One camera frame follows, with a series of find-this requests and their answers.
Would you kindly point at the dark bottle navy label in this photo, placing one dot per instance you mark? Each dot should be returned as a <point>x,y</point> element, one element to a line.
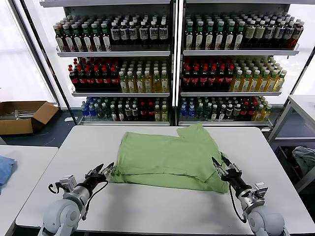
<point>153,34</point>
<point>124,34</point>
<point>133,34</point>
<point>115,34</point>
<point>163,34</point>
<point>143,34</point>

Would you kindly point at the yellow drink bottle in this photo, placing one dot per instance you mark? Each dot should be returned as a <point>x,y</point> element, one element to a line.
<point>266,114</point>
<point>271,84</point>
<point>245,84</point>
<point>262,84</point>
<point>148,84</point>
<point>258,114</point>
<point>236,84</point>
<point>164,115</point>
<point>140,84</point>
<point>156,84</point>
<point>157,115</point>
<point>165,84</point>
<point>132,84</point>
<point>254,84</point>
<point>123,84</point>
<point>279,84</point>

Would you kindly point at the gray metal shelf board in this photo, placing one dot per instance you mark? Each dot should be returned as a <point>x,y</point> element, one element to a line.
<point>231,94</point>
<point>123,123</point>
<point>113,54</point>
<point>120,94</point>
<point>241,52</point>
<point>105,3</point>
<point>233,124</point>
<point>233,2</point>

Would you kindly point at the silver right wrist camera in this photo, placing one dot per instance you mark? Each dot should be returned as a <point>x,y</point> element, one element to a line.
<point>261,191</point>

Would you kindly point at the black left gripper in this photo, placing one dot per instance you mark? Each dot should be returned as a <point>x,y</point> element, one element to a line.
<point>94,182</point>

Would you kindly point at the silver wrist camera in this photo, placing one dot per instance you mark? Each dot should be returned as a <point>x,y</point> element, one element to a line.
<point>261,191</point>
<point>67,181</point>

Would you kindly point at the gray metal shelf rack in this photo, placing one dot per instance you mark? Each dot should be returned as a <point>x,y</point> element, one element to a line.
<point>98,11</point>
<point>221,11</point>

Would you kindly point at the green polo shirt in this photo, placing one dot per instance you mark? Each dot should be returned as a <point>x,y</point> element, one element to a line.
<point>167,157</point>

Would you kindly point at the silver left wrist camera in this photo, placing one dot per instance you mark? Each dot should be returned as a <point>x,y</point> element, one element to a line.
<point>67,181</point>

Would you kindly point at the dark bottle beige label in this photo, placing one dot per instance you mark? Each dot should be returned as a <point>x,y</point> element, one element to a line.
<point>259,33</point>
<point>249,33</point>

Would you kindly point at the clear packed metal rods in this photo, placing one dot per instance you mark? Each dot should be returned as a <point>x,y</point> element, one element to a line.
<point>23,114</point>

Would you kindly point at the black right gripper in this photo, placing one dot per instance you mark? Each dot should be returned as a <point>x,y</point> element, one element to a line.
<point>235,180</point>

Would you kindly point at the white metal frame table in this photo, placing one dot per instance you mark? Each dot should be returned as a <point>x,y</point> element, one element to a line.
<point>280,119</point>

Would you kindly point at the black window frame post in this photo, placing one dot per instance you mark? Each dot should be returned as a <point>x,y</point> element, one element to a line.
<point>302,71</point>
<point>53,73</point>

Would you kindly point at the small dark bottle white cap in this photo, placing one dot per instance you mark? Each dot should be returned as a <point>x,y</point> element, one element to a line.
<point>236,111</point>
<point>113,114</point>
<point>229,111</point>
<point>215,113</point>
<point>128,113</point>
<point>222,113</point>
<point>135,113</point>
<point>120,114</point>

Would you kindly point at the brown cardboard box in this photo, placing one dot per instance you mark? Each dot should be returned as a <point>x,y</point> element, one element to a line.
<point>14,126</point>

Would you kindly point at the pale blue cloth bundle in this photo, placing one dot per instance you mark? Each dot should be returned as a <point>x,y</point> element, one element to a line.
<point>305,157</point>

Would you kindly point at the dark bottle gray label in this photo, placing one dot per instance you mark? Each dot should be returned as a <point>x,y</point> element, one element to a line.
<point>278,33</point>
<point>268,33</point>
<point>296,34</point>
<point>287,34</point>

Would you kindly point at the blue folded cloth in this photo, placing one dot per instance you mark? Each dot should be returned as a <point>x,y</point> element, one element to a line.
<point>6,169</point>

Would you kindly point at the clear green water bottle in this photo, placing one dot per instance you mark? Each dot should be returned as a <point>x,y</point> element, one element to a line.
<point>99,111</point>
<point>208,111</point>
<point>106,111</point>
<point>199,111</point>

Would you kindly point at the red cap cola bottle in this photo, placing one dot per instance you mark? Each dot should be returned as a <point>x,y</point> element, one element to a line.
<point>143,113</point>
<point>114,79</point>
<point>251,110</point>
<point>187,79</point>
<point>244,110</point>
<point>82,79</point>
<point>106,79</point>
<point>73,79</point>
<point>221,79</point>
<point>150,113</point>
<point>98,79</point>
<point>195,79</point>
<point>212,79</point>
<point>90,79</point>
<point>204,79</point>
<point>229,79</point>

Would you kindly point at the blue label water bottle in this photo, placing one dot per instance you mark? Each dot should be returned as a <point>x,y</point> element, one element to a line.
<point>85,111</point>
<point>183,111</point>
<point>191,111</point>
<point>92,111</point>

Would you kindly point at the dark bottle green cap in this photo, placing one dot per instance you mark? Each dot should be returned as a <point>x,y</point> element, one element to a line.
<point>238,37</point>
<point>60,40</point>
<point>106,40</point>
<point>229,37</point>
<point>78,40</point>
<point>189,37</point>
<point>219,37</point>
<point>88,40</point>
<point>199,37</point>
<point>69,40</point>
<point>97,40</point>
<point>209,37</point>

